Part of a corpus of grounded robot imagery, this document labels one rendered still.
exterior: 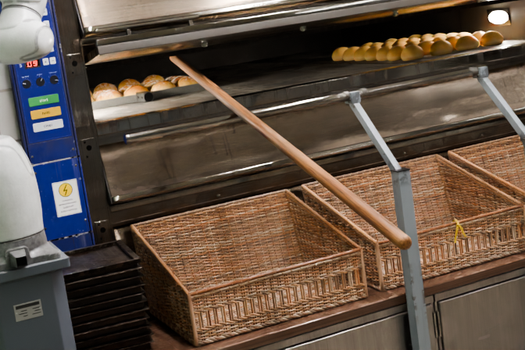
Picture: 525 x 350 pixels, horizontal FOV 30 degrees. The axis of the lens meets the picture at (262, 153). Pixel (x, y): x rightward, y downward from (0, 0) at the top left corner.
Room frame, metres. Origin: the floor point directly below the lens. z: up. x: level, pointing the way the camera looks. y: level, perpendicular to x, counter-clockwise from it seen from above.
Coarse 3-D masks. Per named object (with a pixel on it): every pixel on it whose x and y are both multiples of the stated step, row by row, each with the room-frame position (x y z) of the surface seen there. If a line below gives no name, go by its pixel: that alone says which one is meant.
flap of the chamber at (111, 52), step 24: (408, 0) 3.29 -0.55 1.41; (432, 0) 3.33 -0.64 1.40; (456, 0) 3.42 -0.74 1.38; (264, 24) 3.07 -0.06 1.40; (288, 24) 3.11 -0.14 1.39; (312, 24) 3.23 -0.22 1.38; (336, 24) 3.38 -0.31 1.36; (96, 48) 2.87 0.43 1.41; (120, 48) 2.88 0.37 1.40; (144, 48) 2.93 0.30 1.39; (168, 48) 3.06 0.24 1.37
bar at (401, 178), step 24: (456, 72) 3.09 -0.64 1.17; (480, 72) 3.11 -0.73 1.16; (336, 96) 2.91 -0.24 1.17; (360, 96) 2.94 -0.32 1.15; (216, 120) 2.75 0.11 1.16; (240, 120) 2.78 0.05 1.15; (360, 120) 2.90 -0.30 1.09; (384, 144) 2.81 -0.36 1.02; (408, 168) 2.74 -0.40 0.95; (408, 192) 2.73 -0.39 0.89; (408, 216) 2.72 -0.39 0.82; (408, 264) 2.72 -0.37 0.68; (408, 288) 2.74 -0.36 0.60; (408, 312) 2.75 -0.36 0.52
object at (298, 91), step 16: (496, 48) 3.63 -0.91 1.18; (512, 48) 3.64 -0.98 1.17; (416, 64) 3.47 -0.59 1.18; (432, 64) 3.50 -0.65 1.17; (448, 64) 3.53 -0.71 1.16; (464, 64) 3.55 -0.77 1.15; (320, 80) 3.34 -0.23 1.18; (336, 80) 3.34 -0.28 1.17; (352, 80) 3.36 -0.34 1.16; (368, 80) 3.39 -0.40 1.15; (384, 80) 3.41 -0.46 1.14; (240, 96) 3.19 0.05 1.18; (256, 96) 3.21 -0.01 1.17; (272, 96) 3.23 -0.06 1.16; (288, 96) 3.26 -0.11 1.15; (304, 96) 3.28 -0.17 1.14; (144, 112) 3.10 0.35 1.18; (160, 112) 3.07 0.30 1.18; (176, 112) 3.10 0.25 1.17; (192, 112) 3.12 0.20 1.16; (208, 112) 3.14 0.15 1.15; (96, 128) 2.99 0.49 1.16; (112, 128) 3.01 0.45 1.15; (128, 128) 3.03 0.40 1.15
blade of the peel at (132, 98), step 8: (168, 88) 3.59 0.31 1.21; (176, 88) 3.61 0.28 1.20; (184, 88) 3.62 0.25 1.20; (192, 88) 3.63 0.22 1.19; (200, 88) 3.65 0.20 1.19; (128, 96) 3.53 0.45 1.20; (136, 96) 3.54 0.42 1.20; (160, 96) 3.58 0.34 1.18; (96, 104) 3.48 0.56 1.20; (104, 104) 3.49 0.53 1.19; (112, 104) 3.50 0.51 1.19; (120, 104) 3.51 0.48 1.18
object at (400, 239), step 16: (176, 64) 3.34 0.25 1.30; (208, 80) 3.03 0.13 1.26; (224, 96) 2.86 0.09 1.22; (240, 112) 2.71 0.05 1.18; (256, 128) 2.58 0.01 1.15; (288, 144) 2.40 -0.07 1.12; (304, 160) 2.28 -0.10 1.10; (320, 176) 2.18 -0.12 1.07; (336, 192) 2.10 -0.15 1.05; (352, 192) 2.07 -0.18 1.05; (352, 208) 2.02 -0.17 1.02; (368, 208) 1.97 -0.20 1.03; (384, 224) 1.89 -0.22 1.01; (400, 240) 1.83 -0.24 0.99
